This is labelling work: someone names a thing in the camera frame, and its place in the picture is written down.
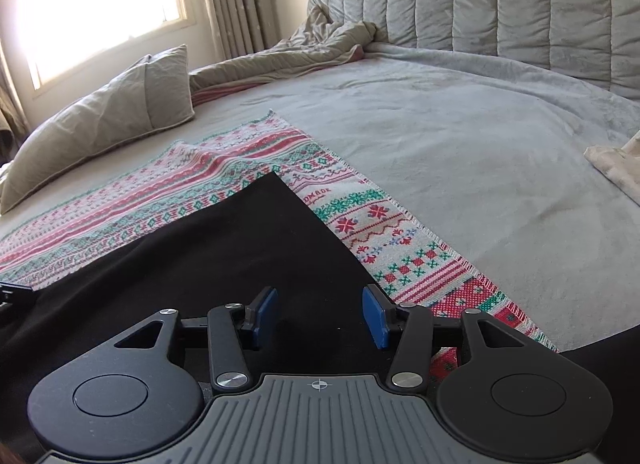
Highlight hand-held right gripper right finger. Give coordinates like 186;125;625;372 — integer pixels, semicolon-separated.
362;283;532;389

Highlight black pants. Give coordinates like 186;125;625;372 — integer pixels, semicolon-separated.
0;172;396;460

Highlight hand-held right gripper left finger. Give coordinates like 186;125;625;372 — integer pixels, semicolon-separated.
114;286;279;393

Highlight grey pillow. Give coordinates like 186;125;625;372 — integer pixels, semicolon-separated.
0;44;197;215

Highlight red green patterned blanket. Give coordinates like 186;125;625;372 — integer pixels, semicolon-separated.
0;44;560;380

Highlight beige crumpled duvet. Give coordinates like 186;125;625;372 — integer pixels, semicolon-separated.
189;5;388;95

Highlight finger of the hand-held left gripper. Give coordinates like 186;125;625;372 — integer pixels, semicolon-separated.
0;281;36;317

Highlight bed with grey sheet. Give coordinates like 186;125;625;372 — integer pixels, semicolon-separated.
0;39;640;354

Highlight cream cloth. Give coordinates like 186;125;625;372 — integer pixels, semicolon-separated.
584;131;640;207

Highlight grey quilted headboard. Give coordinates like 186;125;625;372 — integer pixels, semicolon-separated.
305;0;640;101

